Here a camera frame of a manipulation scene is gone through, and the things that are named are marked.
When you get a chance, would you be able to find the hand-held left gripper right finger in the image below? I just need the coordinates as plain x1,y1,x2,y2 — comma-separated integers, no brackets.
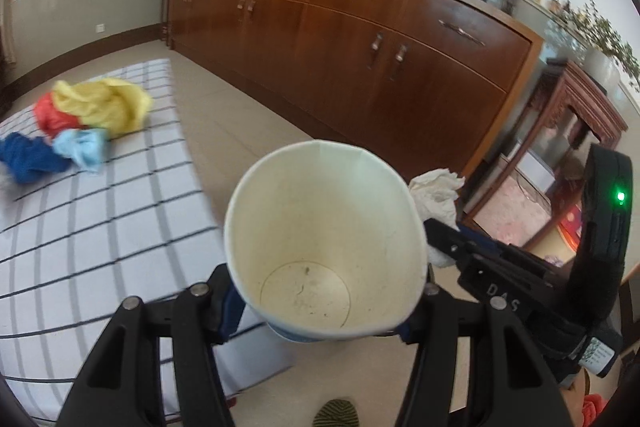
394,264,574,427

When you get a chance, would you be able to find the green striped slipper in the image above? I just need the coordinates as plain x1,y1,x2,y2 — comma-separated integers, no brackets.
312,399,362,427

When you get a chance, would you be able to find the yellow cloth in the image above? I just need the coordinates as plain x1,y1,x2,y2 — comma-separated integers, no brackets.
52,78,154,138

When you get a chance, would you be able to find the red plastic bag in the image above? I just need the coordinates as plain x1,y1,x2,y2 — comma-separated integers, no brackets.
33,90,82,138

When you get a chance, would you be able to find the white checkered tablecloth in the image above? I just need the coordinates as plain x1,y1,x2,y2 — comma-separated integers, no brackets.
0,59,297,421

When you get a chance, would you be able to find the long wooden sideboard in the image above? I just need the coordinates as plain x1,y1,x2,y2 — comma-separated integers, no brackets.
163,0,545,188

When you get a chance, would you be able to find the white tissue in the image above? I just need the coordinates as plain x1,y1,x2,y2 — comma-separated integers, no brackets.
407,168,466,269

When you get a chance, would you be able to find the trailing green plant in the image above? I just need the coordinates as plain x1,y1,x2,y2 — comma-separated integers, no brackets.
544,0,640,94

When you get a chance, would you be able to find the carved wooden side table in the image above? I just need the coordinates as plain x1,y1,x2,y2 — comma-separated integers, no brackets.
459,59,629,269

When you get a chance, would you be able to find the light blue cloth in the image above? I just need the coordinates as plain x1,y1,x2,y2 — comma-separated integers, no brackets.
52,128,110,176

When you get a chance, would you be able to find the blue towel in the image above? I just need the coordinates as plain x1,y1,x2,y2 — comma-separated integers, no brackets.
0,131,71,186

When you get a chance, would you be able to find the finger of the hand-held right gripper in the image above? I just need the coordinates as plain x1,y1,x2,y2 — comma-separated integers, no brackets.
457,227,547,274
422,217,482,267

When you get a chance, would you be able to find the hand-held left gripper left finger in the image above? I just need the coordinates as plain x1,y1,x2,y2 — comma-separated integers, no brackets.
60,264,247,427

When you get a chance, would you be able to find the narrow wooden stand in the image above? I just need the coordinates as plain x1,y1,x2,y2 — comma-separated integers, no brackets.
160,0,174,46

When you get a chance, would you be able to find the blue paper cup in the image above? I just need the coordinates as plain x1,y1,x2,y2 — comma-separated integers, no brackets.
223,139,430,344

